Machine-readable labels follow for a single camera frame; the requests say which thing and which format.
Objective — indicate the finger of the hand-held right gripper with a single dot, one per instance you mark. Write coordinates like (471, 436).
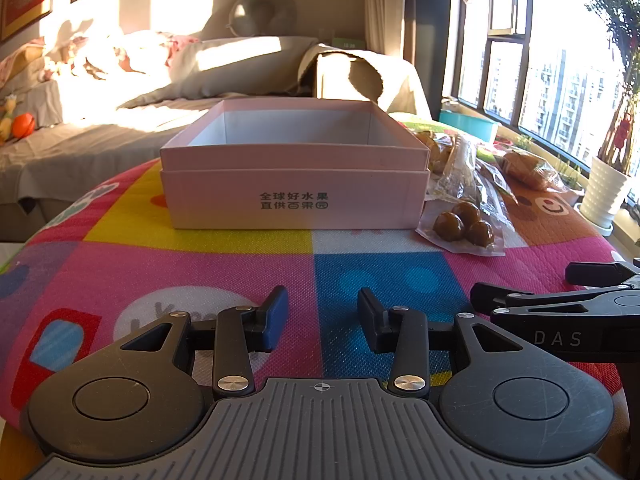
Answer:
(495, 296)
(595, 274)

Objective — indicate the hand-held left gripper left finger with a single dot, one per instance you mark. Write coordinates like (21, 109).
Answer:
(272, 317)

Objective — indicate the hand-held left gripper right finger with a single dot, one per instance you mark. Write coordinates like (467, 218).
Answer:
(367, 320)

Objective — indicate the clear packet of brown balls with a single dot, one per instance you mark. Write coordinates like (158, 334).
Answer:
(465, 217)

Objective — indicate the pink cardboard box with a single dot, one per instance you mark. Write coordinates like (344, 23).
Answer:
(225, 205)

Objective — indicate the brown bread packet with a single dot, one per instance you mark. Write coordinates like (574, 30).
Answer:
(530, 167)

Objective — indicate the long clear snack bar packet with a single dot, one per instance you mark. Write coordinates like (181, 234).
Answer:
(462, 167)

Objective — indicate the white pot stand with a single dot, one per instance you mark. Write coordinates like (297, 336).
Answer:
(595, 225)

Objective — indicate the tall white plant pot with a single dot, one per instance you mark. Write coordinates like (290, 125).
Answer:
(605, 190)

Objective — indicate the colourful cartoon play mat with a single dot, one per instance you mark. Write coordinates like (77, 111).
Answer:
(200, 270)

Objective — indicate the white planter with grass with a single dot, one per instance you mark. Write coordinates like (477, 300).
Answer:
(570, 185)

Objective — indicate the small potted plant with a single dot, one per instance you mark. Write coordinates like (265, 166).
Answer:
(524, 142)

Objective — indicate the teal plastic basin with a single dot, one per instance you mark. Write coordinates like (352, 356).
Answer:
(467, 125)

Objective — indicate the tall green plant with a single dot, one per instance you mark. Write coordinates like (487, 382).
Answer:
(620, 35)

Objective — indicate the grey bed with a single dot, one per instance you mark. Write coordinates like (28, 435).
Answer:
(100, 150)

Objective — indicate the white bedside cabinet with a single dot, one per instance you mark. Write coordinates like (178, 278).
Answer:
(335, 77)

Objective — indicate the green box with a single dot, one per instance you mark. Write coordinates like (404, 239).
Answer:
(348, 42)

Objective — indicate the grey neck pillow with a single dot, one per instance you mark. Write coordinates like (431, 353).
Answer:
(262, 12)

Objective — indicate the beige curtain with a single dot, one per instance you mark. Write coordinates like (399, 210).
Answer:
(385, 10)

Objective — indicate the crumpled floral duvet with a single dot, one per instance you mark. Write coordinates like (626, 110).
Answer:
(115, 52)

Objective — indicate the orange toy ball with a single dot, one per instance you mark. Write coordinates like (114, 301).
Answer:
(23, 126)

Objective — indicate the yellow plush toy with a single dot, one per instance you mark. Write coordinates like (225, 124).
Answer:
(6, 120)

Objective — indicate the floral pink pillow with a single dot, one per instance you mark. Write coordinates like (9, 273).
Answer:
(20, 65)

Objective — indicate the dark window frame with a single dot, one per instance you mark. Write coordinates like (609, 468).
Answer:
(526, 60)

